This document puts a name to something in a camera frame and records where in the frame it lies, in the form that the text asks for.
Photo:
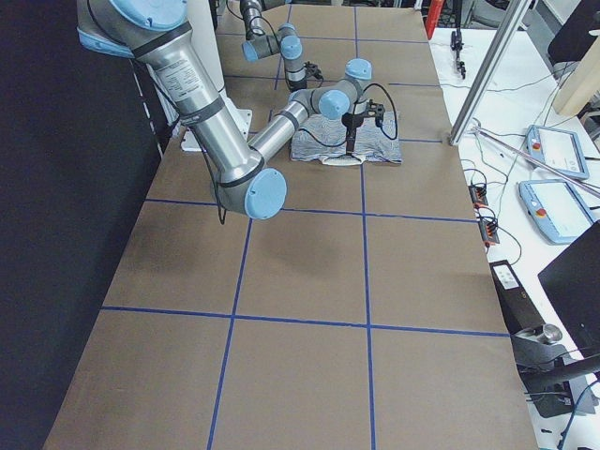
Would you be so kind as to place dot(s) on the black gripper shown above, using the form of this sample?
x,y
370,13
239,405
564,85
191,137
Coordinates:
x,y
294,85
352,122

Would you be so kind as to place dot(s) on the navy white striped polo shirt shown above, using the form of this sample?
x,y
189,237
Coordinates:
x,y
323,140

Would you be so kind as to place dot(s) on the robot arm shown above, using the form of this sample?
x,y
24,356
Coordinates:
x,y
263,41
177,40

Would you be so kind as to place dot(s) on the red cylinder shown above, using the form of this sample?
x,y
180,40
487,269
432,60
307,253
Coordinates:
x,y
433,14

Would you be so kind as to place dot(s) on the black tripod stick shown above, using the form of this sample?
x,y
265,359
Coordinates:
x,y
456,42

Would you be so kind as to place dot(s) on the orange black power strip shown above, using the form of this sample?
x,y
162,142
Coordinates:
x,y
487,220

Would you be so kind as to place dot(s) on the far blue teach pendant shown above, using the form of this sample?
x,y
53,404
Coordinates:
x,y
559,149

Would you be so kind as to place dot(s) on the blue teach pendant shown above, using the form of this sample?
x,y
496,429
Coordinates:
x,y
559,149
556,209

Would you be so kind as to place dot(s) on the near blue teach pendant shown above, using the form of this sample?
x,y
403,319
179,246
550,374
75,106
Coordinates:
x,y
556,209

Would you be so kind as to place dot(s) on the black box with label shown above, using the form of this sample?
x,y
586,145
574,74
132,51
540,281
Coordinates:
x,y
518,310

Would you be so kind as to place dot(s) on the black monitor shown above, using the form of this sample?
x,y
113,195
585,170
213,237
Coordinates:
x,y
571,283

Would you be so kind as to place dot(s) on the aluminium frame post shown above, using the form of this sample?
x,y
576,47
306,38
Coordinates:
x,y
496,50

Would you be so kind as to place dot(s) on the black camera stand clamp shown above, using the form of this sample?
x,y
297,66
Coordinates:
x,y
554,378

